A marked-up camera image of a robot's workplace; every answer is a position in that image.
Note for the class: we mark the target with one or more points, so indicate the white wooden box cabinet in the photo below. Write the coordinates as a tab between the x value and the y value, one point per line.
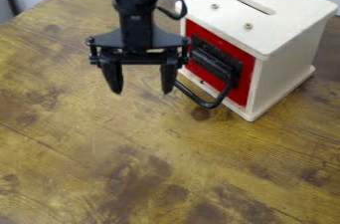
279	32

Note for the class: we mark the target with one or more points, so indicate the black metal drawer handle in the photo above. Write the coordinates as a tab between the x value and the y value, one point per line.
215	65

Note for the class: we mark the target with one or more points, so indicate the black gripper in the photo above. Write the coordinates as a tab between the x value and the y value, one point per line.
138	43

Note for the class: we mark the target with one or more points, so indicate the red wooden drawer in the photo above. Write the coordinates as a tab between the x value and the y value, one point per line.
238	94

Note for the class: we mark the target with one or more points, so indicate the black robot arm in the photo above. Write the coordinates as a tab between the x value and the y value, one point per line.
174	8

